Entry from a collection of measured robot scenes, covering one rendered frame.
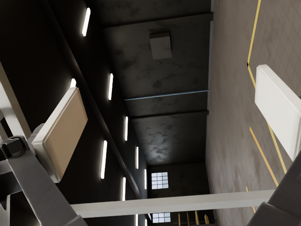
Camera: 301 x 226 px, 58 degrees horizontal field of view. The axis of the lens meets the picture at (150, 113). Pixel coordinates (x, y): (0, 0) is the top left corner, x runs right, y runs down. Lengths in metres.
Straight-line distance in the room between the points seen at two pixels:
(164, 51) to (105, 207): 7.95
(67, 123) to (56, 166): 0.03
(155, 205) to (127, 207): 0.33
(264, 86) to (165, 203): 3.19
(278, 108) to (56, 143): 0.13
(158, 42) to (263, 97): 10.13
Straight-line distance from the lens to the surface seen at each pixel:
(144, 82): 12.06
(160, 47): 10.46
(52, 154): 0.16
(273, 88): 0.18
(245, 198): 3.40
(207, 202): 3.34
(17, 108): 2.92
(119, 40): 10.60
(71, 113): 0.19
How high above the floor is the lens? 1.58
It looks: 6 degrees up
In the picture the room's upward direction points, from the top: 96 degrees counter-clockwise
